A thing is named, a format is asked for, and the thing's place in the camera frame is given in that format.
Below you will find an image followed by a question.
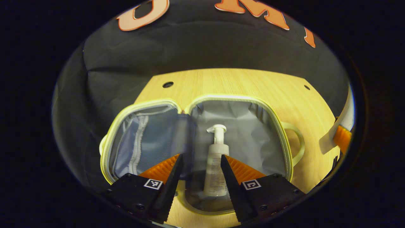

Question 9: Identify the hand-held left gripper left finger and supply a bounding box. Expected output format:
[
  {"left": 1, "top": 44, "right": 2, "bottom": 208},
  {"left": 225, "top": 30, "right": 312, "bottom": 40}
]
[{"left": 106, "top": 154, "right": 184, "bottom": 224}]

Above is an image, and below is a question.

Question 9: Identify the white pump bottle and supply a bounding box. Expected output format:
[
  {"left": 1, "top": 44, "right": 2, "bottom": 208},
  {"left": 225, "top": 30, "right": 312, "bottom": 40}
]
[{"left": 203, "top": 124, "right": 230, "bottom": 197}]

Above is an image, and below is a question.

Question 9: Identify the white squeeze tube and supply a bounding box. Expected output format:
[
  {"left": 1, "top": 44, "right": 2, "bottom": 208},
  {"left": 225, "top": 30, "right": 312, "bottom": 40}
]
[{"left": 319, "top": 85, "right": 355, "bottom": 155}]

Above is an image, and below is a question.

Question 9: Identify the pale yellow small suitcase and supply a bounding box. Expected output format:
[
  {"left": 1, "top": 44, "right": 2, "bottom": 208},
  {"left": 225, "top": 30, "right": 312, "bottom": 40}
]
[{"left": 99, "top": 94, "right": 306, "bottom": 216}]

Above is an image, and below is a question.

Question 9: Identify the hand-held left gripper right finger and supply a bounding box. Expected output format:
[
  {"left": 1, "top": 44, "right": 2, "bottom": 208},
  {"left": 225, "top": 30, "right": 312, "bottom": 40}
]
[{"left": 221, "top": 155, "right": 306, "bottom": 222}]

